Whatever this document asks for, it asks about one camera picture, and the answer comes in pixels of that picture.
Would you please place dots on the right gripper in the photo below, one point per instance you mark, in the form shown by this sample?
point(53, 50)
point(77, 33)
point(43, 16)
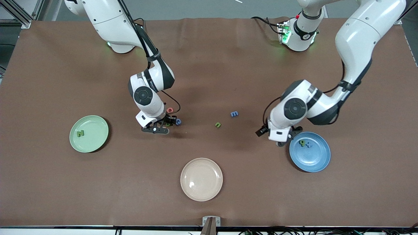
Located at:
point(171, 118)

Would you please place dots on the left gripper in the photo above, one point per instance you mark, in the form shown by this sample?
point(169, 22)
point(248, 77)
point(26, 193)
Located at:
point(296, 129)

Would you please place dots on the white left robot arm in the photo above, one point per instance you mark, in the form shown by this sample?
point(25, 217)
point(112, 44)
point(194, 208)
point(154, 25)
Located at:
point(359, 32)

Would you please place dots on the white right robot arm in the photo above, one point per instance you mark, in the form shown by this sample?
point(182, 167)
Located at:
point(107, 23)

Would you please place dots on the brown table mat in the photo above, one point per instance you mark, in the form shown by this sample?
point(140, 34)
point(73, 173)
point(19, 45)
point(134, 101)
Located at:
point(209, 81)

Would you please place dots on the blue plate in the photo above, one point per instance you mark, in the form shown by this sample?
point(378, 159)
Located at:
point(312, 160)

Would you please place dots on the beige plate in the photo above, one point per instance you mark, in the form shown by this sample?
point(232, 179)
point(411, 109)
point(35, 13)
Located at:
point(201, 179)

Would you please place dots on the light green plate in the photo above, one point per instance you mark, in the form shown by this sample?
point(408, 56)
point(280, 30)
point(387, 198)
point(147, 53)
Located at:
point(93, 143)

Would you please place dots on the grey metal camera bracket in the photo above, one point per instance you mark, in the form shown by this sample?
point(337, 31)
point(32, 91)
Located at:
point(211, 222)

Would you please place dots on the aluminium frame profile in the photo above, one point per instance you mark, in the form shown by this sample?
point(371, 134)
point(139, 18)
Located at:
point(19, 13)

